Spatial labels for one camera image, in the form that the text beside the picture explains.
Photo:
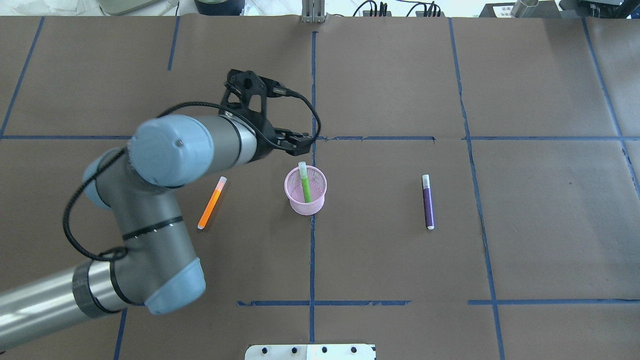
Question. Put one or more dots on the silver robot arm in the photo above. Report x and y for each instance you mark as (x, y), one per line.
(157, 266)

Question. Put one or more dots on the orange highlighter pen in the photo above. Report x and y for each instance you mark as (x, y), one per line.
(211, 204)

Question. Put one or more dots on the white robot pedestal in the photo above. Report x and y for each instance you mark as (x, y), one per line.
(326, 351)

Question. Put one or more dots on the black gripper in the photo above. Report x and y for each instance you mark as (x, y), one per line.
(265, 141)

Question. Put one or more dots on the purple highlighter pen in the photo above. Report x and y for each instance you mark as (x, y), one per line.
(428, 202)

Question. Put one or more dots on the aluminium frame post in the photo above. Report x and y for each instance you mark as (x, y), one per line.
(313, 11)

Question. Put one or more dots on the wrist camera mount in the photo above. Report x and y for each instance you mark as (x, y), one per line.
(242, 86)

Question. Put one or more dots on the steel cup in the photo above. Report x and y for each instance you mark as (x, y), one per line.
(523, 8)

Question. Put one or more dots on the pink mesh pen holder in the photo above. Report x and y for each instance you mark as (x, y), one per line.
(293, 191)

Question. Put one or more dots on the green highlighter pen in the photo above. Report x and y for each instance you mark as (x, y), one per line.
(305, 183)

